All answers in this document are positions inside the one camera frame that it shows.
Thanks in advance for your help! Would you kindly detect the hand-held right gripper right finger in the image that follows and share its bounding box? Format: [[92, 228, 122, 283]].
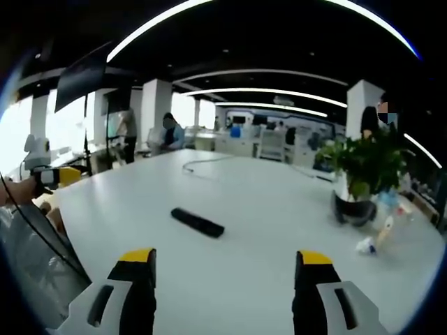
[[292, 249, 389, 335]]

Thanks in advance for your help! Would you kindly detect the black stand pole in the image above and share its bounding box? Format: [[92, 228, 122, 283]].
[[82, 93, 94, 177]]

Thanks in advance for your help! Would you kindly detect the straight ceiling light strip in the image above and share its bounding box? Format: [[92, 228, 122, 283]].
[[403, 132, 444, 169], [214, 100, 329, 119], [179, 87, 349, 108]]

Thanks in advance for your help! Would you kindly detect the person's left hand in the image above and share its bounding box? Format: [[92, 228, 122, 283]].
[[0, 175, 38, 207]]

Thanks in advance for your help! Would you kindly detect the pale blue plastic bag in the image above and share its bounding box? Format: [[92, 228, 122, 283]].
[[376, 191, 401, 212]]

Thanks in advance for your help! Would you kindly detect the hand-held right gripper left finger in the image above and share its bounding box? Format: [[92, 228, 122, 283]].
[[45, 247, 157, 335]]

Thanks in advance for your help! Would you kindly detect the black cable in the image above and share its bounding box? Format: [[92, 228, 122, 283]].
[[0, 173, 92, 282]]

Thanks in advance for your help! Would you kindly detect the green potted plant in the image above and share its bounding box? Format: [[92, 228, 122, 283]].
[[315, 129, 410, 224]]

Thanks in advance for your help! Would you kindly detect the black hanging screen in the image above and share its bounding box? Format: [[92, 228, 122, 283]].
[[54, 58, 106, 113]]

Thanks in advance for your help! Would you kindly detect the curved ceiling light strip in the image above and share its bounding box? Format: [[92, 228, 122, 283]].
[[327, 0, 424, 61], [105, 0, 214, 64]]

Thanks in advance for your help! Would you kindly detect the grey plastic sheet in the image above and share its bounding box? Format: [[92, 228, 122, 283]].
[[0, 204, 90, 327]]

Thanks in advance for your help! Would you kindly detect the grey cable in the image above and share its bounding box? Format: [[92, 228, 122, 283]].
[[182, 154, 247, 183]]

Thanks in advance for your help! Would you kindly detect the black remote control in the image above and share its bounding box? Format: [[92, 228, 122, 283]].
[[170, 207, 226, 239]]

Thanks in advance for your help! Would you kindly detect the brown cardboard box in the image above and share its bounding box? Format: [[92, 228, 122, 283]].
[[40, 194, 68, 235]]

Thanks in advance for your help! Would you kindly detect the white office chair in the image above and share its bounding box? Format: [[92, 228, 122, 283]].
[[259, 130, 286, 162]]

